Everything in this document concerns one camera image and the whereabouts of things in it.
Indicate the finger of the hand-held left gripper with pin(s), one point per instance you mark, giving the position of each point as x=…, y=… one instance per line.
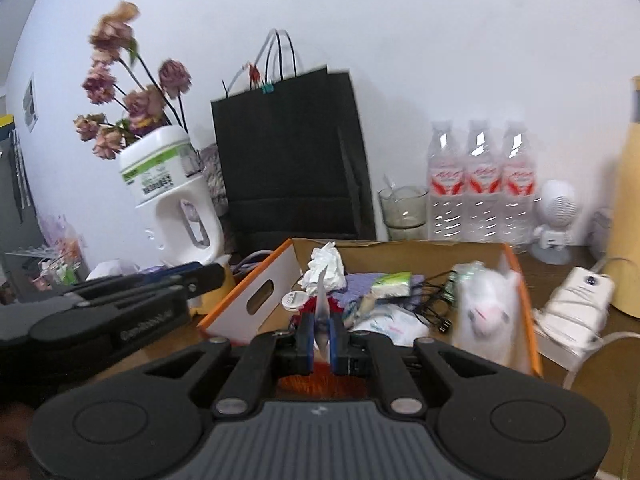
x=205, y=280
x=150, y=276

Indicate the red tag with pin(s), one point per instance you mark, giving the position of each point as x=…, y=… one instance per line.
x=254, y=74

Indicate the small white jar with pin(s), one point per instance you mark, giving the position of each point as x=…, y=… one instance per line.
x=292, y=300

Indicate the yellow thermos jug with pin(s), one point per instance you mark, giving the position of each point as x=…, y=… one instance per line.
x=627, y=210

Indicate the glass cup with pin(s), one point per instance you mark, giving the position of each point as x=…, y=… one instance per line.
x=402, y=215

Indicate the red artificial flower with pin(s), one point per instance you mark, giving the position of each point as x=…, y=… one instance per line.
x=309, y=305

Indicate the green packet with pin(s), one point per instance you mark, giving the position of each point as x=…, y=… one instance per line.
x=392, y=284

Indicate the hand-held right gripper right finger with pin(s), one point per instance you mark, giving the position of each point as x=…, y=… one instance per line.
x=337, y=345

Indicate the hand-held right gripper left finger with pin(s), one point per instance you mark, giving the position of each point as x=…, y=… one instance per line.
x=306, y=345

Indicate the red cardboard box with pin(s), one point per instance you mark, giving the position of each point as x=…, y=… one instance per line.
x=250, y=305

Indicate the clear water bottle red label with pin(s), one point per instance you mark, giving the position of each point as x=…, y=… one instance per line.
x=484, y=185
x=519, y=185
x=446, y=185

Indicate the pale patterned wrapping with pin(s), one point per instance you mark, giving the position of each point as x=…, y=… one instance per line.
x=214, y=180

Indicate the white tissue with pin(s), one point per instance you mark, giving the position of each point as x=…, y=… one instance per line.
x=336, y=267

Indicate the translucent plastic swab box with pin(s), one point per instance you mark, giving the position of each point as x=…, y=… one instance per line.
x=395, y=325

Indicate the yellow mug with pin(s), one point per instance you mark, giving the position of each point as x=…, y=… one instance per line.
x=227, y=272

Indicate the colourful clutter pile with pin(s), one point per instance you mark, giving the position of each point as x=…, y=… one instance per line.
x=55, y=255

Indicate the black paper bag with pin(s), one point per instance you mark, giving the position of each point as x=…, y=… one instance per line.
x=295, y=160

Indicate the white round robot speaker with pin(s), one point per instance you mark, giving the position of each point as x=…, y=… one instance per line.
x=555, y=202

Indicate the white power strip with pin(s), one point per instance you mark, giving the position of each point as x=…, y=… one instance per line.
x=575, y=300

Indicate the grey cabinet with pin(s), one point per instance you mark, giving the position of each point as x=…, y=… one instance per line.
x=12, y=195

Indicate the grey wall socket plate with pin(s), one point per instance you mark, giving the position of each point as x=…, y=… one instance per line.
x=30, y=102

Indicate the white alpaca plush toy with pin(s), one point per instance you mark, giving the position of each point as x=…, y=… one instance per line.
x=485, y=310

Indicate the dried pink flowers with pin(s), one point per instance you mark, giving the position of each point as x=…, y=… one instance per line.
x=172, y=77

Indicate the teal binder clip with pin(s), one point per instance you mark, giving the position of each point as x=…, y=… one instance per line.
x=267, y=88

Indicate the white detergent bottle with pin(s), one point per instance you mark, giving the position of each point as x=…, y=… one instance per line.
x=165, y=220

